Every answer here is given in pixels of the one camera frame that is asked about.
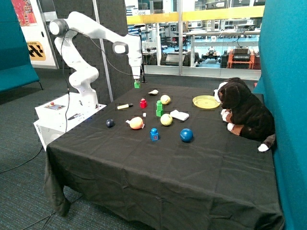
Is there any yellow tennis ball front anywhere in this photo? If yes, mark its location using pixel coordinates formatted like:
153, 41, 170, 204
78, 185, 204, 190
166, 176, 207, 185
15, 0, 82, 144
160, 114, 173, 126

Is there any yellow plastic plate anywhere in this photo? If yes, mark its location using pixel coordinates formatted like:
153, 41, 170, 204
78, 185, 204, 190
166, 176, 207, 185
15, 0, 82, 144
192, 95, 220, 109

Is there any green block back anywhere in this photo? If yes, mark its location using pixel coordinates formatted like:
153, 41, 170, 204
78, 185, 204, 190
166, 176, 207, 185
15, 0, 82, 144
134, 80, 141, 89

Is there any yellow black marker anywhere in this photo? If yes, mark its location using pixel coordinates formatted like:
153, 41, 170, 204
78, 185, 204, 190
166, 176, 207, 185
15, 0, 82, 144
117, 103, 133, 110

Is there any red block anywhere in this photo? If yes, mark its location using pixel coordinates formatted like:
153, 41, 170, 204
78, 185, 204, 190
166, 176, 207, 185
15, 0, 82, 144
140, 98, 147, 109

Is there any yellow tennis ball back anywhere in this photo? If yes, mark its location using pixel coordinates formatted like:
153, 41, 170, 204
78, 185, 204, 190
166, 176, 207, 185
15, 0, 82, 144
160, 95, 171, 105

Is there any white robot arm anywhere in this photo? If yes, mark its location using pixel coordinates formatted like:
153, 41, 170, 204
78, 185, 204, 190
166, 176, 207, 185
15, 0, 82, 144
49, 11, 142, 109

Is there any blue ball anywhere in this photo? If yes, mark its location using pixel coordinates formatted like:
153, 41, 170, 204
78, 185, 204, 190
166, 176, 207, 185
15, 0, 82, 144
180, 128, 193, 143

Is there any orange black equipment rack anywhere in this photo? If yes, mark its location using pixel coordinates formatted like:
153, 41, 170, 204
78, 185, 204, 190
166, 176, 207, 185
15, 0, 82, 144
227, 46, 255, 69

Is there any dark navy small ball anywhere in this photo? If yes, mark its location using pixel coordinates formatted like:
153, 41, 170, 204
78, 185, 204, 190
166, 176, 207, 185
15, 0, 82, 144
106, 119, 115, 128

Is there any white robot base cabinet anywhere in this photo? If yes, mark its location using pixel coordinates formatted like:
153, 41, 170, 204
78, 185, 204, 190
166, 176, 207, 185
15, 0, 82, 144
34, 92, 106, 149

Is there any red poster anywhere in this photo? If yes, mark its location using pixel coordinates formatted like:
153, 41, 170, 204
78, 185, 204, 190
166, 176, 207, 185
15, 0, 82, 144
11, 0, 37, 27

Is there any black tablecloth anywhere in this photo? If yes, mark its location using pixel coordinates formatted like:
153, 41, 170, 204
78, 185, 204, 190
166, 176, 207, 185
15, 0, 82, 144
44, 84, 285, 230

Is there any yellow tennis ball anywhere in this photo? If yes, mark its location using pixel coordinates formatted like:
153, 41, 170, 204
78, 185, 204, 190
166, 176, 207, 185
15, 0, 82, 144
160, 114, 173, 126
160, 95, 171, 105

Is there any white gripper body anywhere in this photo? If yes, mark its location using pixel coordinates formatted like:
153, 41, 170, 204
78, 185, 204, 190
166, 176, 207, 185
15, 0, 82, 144
129, 56, 142, 79

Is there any brown plush dog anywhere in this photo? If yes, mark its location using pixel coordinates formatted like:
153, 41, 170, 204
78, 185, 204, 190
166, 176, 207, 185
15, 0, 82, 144
214, 78, 276, 152

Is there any green block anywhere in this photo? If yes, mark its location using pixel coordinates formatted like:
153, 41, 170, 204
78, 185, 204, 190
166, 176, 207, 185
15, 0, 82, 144
134, 80, 141, 89
156, 110, 164, 117
156, 100, 163, 111

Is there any teal sofa left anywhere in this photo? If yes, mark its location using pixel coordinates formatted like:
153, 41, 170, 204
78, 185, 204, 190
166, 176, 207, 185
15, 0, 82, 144
0, 0, 40, 92

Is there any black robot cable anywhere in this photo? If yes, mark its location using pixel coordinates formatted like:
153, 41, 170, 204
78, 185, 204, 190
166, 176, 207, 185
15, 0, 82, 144
59, 28, 139, 132

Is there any orange plush fruit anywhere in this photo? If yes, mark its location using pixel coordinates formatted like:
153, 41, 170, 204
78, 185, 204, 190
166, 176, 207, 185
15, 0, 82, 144
126, 117, 144, 130

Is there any black tripod stand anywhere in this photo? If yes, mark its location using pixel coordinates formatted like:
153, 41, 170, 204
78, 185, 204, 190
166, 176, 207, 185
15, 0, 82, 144
133, 23, 147, 83

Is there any beige small shell object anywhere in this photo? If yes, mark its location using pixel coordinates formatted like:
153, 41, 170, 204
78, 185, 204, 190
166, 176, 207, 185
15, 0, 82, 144
148, 89, 159, 95

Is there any blue block with letter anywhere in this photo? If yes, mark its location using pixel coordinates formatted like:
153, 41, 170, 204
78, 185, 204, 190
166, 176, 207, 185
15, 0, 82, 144
150, 128, 159, 141

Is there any teal partition right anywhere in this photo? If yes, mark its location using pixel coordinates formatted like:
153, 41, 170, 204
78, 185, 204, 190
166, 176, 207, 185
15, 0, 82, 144
255, 0, 307, 230

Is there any yellow black warning sign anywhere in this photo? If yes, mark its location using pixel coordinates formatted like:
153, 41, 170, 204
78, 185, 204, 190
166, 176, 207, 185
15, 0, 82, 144
27, 41, 46, 61

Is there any black floor cable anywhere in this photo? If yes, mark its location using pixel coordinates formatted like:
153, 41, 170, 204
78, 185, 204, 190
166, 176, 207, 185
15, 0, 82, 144
0, 146, 44, 174

